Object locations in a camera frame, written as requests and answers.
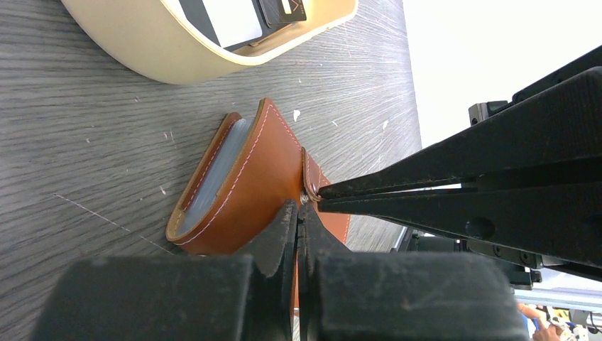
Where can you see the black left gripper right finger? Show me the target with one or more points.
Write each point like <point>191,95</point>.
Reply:
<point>345,295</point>

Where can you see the white card with black stripe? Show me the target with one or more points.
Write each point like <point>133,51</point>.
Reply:
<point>230,24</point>

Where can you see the brown leather card holder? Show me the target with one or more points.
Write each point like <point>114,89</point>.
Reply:
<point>249,170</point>

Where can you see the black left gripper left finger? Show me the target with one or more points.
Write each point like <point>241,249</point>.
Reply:
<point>244,296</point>

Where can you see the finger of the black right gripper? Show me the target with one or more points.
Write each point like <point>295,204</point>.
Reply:
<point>561,221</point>
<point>553,138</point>

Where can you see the beige oval tray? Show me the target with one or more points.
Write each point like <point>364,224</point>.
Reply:
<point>154,39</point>

